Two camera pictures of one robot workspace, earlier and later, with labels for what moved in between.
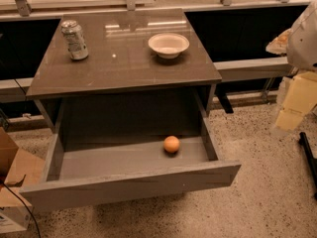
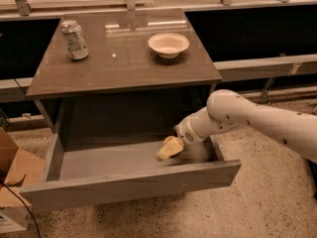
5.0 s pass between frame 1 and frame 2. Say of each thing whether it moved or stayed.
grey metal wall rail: stayed
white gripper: moved
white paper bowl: stayed
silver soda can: stayed
